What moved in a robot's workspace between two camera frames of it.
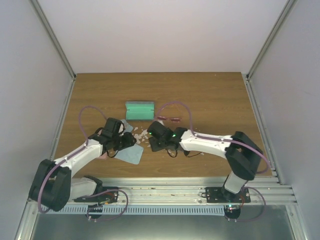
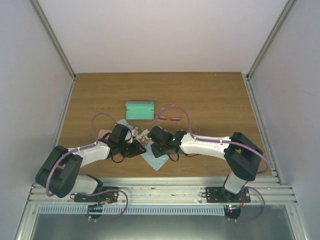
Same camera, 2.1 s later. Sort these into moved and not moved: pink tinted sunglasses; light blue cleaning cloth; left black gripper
Moved: light blue cleaning cloth
Not moved: pink tinted sunglasses; left black gripper
